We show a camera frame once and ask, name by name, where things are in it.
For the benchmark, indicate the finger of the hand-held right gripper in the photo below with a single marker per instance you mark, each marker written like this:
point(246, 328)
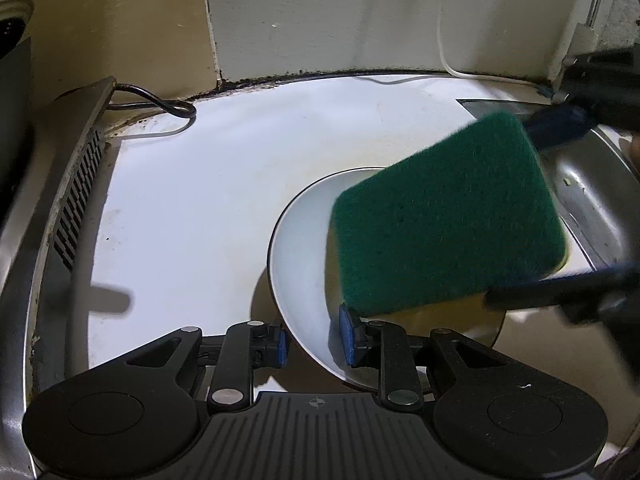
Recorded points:
point(550, 292)
point(560, 125)

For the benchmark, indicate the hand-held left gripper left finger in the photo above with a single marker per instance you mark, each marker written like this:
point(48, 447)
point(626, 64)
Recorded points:
point(281, 347)

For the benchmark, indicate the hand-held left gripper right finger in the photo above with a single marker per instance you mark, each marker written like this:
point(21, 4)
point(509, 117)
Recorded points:
point(350, 335)

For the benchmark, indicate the white bowl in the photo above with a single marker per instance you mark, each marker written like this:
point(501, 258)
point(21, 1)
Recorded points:
point(305, 260)

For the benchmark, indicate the green and yellow sponge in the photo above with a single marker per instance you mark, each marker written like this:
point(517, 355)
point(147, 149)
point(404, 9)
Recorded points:
point(440, 210)

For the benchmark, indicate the stainless steel sink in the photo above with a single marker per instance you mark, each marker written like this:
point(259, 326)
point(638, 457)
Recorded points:
point(595, 185)

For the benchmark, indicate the white and metal faucet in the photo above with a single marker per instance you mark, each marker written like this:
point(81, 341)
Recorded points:
point(582, 35)

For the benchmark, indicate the silver stove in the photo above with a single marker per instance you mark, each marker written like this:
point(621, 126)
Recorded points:
point(30, 260)

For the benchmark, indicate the dark cooking pot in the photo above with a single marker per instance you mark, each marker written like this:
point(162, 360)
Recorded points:
point(12, 110)

